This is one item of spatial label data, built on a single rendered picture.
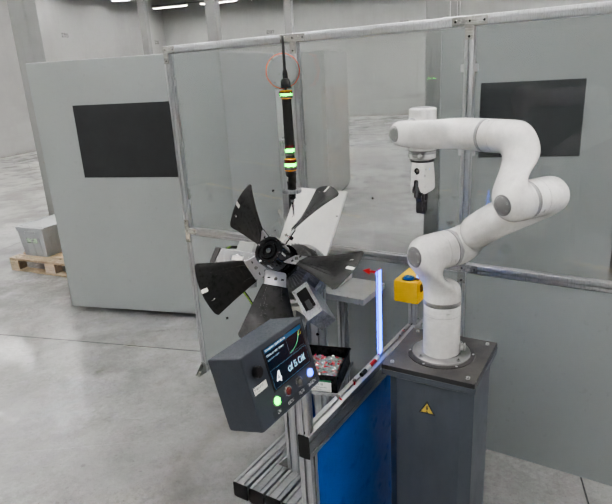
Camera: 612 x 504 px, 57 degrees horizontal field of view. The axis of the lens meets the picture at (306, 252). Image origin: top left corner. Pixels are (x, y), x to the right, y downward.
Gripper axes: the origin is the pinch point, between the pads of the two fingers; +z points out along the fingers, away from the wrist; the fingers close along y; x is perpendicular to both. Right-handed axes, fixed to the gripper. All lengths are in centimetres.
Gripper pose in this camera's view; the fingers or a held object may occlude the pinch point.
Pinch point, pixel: (421, 207)
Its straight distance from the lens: 186.1
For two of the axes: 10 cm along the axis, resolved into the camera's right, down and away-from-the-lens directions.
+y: 5.3, -2.8, 8.0
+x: -8.5, -1.2, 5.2
